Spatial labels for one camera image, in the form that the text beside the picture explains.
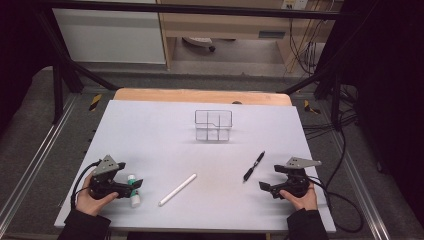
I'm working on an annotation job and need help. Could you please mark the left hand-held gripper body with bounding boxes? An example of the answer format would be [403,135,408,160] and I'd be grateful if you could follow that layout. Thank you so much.
[88,154,133,200]

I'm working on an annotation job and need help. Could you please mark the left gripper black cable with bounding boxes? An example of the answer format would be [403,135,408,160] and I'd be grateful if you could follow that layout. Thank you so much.
[70,160,102,211]

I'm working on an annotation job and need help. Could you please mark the black floor cables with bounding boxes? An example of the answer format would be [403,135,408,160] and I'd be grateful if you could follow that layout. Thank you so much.
[301,83,360,142]

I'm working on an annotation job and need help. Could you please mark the white cabinet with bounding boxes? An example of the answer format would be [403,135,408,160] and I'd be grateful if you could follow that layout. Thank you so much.
[52,0,167,65]

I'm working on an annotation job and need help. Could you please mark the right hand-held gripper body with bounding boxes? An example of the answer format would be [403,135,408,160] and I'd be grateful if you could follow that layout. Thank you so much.
[271,156,323,199]

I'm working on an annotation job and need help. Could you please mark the black curtain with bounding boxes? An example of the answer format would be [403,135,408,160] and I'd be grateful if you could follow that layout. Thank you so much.
[339,0,424,229]
[0,0,56,134]

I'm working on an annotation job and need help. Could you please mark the clear plastic pen holder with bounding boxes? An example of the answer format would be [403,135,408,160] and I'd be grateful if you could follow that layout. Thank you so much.
[194,109,233,142]

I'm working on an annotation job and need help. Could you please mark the wooden table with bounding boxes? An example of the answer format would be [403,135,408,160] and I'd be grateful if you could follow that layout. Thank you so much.
[113,87,293,107]

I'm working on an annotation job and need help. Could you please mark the person's left hand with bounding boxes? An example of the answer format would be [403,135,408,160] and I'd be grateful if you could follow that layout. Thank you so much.
[75,173,120,218]

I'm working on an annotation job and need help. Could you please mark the yellow black floor tape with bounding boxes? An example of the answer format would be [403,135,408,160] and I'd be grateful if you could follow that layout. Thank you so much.
[303,99,321,115]
[88,93,103,113]

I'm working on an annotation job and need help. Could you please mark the person's right hand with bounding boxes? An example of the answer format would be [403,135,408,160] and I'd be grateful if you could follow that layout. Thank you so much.
[279,182,319,212]

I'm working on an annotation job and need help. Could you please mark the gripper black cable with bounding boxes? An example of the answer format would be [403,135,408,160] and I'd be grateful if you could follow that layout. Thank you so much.
[308,176,365,234]
[70,160,102,211]

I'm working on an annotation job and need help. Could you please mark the black pen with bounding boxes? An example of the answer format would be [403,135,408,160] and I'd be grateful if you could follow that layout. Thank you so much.
[242,150,266,184]

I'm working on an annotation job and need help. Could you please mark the light wooden desk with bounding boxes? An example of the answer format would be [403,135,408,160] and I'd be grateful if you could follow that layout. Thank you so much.
[156,0,344,71]

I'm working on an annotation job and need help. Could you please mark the white table board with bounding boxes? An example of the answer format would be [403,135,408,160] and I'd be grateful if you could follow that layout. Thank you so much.
[54,99,337,234]

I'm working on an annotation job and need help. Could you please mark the office chair base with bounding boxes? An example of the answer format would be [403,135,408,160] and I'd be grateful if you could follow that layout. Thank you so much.
[182,36,216,54]

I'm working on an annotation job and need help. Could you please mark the black metal frame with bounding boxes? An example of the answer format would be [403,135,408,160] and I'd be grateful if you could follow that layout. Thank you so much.
[33,0,364,126]

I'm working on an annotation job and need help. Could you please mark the hanging cable bundle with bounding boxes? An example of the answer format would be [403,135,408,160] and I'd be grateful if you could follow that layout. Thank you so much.
[287,16,330,76]

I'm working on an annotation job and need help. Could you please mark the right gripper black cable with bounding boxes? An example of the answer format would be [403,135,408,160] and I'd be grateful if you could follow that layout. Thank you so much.
[308,176,365,234]

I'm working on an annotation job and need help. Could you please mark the white green glue stick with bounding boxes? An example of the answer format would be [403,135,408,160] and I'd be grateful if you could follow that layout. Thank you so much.
[127,174,142,208]

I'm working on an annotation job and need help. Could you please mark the white pen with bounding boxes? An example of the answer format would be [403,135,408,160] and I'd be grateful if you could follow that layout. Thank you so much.
[158,172,198,208]

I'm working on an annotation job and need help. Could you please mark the aluminium floor rail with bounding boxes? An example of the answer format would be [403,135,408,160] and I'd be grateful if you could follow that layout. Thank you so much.
[0,94,80,228]
[333,133,392,240]

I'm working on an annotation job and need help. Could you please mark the wall socket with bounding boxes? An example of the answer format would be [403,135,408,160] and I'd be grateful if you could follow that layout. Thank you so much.
[281,0,310,11]

